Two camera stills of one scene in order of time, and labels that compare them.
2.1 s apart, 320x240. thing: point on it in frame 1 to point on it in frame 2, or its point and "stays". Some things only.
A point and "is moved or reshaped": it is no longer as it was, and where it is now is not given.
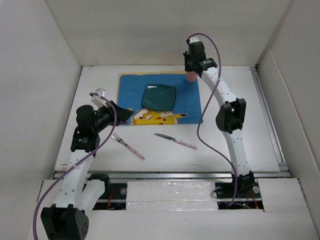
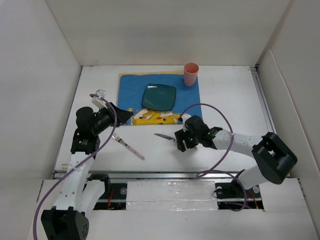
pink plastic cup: x=191 y=76 is moved or reshaped
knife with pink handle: x=180 y=142 stays
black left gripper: x=122 y=114 stays
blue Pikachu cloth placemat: x=187 y=108 stays
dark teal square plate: x=159 y=97 stays
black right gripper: x=187 y=68 to x=180 y=136
